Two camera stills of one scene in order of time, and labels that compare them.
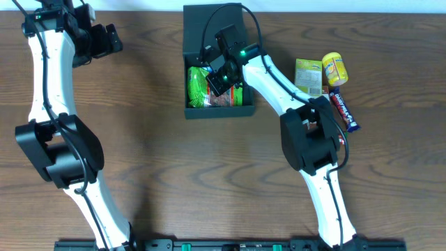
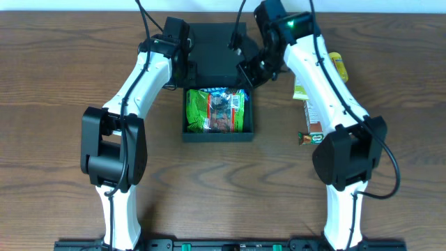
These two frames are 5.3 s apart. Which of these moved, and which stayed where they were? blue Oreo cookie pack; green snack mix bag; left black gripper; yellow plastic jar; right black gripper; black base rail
Moved: blue Oreo cookie pack; right black gripper; green snack mix bag; left black gripper
Stayed: yellow plastic jar; black base rail
